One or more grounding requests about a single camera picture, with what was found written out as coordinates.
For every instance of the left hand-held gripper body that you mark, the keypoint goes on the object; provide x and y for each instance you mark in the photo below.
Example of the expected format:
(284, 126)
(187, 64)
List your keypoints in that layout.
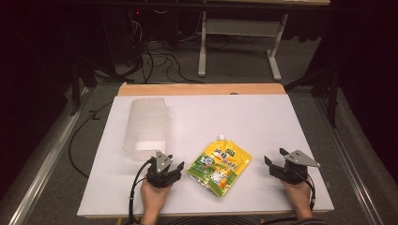
(159, 176)

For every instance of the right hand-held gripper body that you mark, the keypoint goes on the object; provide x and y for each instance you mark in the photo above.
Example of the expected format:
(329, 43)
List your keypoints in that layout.
(294, 170)

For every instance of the translucent plastic container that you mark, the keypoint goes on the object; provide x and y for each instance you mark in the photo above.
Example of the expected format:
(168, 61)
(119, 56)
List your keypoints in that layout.
(147, 131)

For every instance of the yellow green spouted pouch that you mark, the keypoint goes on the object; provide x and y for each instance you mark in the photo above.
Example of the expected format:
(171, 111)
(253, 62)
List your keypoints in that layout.
(219, 168)

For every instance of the person's left hand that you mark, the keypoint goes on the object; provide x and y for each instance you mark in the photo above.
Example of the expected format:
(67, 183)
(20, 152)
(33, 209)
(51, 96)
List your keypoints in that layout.
(153, 200)

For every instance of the person's right hand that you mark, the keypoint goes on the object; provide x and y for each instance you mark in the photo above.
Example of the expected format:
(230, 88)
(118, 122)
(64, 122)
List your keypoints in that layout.
(298, 198)

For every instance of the white table mat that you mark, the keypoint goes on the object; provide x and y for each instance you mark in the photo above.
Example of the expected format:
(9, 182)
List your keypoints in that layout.
(250, 125)

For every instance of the black metal stand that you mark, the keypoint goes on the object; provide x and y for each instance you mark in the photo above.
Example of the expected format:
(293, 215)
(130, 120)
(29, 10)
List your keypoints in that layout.
(328, 84)
(81, 78)

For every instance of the aluminium floor rail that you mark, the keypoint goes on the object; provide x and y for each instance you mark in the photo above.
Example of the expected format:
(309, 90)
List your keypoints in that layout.
(347, 162)
(47, 162)

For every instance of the white metal desk frame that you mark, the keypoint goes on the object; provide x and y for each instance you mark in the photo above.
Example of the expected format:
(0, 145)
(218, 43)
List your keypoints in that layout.
(241, 28)

